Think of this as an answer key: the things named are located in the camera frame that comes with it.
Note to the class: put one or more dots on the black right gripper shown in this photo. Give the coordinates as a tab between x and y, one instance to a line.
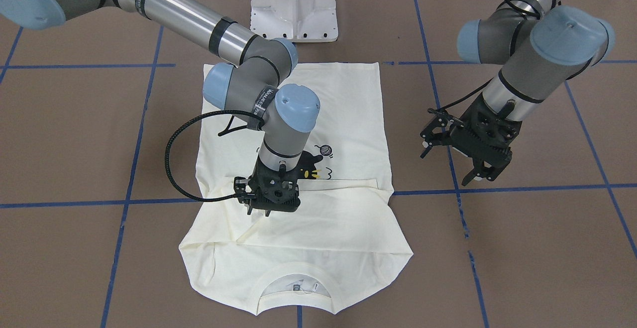
242	189

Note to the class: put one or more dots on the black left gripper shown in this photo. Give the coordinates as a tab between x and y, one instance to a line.
458	137

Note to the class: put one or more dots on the cream long-sleeve cat shirt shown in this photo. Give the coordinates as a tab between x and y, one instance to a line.
343	244

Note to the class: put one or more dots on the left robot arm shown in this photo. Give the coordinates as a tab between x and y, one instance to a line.
539	45

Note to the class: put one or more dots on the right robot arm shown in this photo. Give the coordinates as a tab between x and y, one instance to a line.
87	109

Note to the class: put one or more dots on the white camera stand pillar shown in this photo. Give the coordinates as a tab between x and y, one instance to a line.
299	21

